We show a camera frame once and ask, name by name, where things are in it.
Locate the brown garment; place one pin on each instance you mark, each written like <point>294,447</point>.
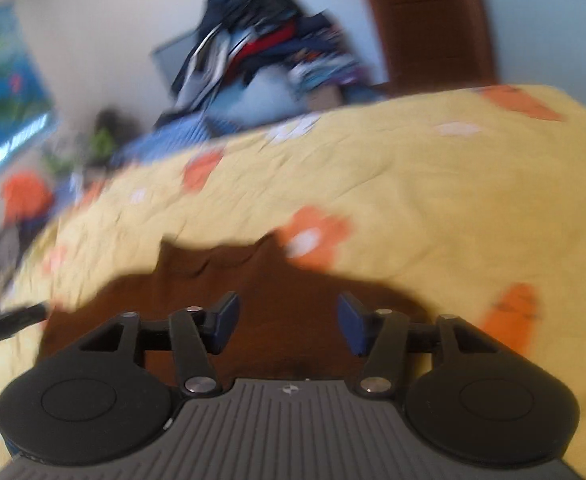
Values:
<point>273,285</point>

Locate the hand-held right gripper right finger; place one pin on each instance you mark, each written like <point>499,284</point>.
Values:
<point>353,325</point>

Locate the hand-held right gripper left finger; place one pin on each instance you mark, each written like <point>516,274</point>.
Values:
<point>225,322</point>

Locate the yellow printed blanket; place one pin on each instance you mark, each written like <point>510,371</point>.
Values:
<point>423,185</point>

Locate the blue striped cloth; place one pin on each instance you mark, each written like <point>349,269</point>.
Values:
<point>173,137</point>

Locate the green and black object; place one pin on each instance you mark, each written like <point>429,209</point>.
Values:
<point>107,135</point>

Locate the light blue cloth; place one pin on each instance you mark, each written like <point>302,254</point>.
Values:
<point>258,97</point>

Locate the pile of dark clothes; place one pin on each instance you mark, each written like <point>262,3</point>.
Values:
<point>273,35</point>

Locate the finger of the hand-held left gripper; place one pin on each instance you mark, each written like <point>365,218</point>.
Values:
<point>8,321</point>

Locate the brown wooden door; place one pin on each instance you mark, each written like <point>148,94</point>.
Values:
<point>433,25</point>

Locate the wall poster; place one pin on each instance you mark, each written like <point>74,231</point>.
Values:
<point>3,85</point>

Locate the grey flat board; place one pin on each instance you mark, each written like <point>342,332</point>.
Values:
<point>173,60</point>

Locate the orange cloth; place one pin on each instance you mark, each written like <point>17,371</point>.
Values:
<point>25,195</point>

